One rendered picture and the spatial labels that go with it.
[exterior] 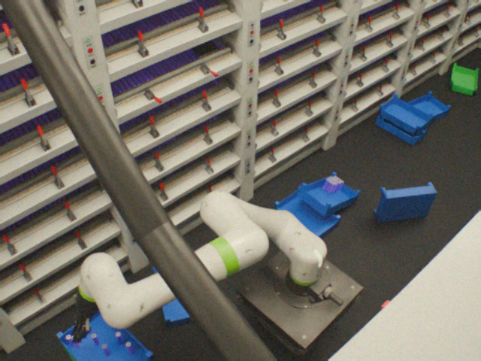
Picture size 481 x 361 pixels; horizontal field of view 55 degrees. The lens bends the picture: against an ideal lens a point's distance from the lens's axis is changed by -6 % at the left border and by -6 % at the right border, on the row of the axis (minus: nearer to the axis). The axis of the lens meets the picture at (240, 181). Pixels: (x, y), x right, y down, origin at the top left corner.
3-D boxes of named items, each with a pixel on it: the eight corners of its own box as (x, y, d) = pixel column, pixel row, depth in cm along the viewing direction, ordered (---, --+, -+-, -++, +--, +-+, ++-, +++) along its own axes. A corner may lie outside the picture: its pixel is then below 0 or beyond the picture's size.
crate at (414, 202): (426, 216, 264) (421, 206, 269) (437, 192, 249) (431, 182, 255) (377, 222, 261) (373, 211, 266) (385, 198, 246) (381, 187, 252)
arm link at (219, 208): (288, 206, 197) (208, 177, 154) (315, 232, 188) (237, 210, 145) (269, 230, 199) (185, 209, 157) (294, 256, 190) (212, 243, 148)
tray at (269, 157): (326, 134, 292) (334, 121, 281) (252, 180, 265) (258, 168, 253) (304, 110, 298) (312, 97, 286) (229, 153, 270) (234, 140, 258)
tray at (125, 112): (240, 67, 205) (245, 52, 197) (116, 125, 177) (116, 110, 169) (212, 37, 211) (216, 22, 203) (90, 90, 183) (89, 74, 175)
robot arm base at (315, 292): (350, 297, 188) (352, 289, 184) (326, 321, 181) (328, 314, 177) (302, 259, 201) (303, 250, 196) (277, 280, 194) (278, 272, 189)
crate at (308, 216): (338, 226, 259) (340, 216, 253) (313, 245, 250) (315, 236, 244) (299, 194, 275) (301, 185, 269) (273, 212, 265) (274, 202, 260)
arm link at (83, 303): (74, 275, 139) (77, 301, 133) (112, 277, 145) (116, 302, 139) (71, 287, 142) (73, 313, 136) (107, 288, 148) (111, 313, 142)
